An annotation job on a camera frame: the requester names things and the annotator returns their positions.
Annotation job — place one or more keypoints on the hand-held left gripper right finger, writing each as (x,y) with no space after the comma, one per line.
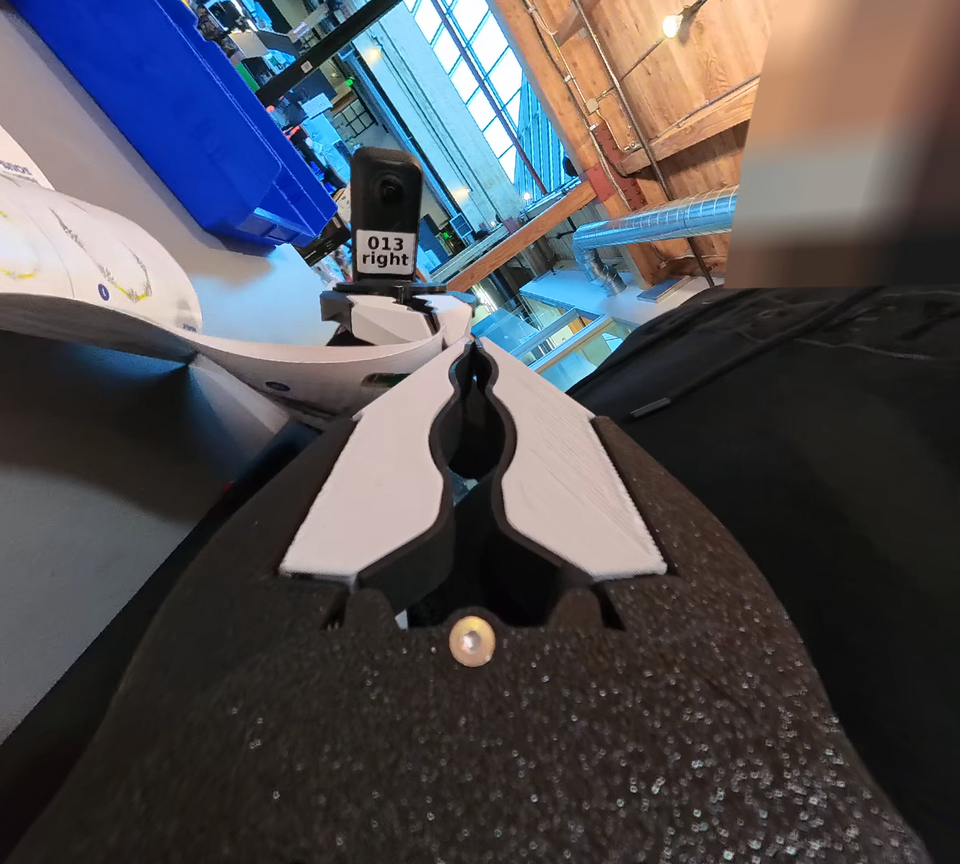
(577,496)

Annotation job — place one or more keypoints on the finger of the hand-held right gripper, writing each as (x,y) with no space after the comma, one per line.
(397,325)
(455,320)

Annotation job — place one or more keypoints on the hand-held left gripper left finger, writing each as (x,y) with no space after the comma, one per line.
(367,496)

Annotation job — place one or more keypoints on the toy instruction booklet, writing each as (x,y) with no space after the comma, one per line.
(150,294)

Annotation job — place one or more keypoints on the blue plastic bin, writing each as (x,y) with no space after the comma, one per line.
(150,91)

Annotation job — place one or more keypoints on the black pole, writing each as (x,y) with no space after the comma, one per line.
(360,16)

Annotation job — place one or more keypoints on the person's black-clothed torso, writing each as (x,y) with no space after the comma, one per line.
(787,504)

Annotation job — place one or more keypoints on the wooden post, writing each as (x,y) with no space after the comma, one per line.
(525,233)

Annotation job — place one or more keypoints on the metal air duct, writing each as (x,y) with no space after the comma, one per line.
(652,226)

